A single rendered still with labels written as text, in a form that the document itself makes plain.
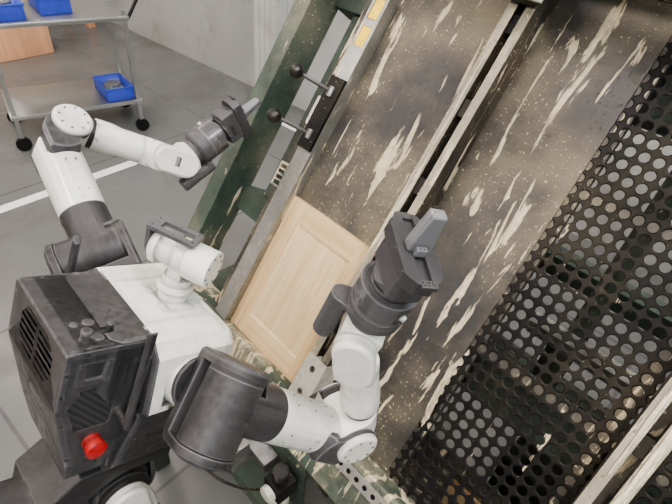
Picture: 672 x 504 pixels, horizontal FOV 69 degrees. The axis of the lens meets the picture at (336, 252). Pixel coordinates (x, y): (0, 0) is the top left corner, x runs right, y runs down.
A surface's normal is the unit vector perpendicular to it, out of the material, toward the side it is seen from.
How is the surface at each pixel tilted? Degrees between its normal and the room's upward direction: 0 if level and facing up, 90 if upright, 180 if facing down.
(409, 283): 88
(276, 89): 90
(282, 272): 56
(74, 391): 90
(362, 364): 94
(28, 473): 22
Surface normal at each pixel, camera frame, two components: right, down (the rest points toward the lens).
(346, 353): -0.26, 0.66
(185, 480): 0.08, -0.77
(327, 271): -0.56, -0.11
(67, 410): 0.68, 0.51
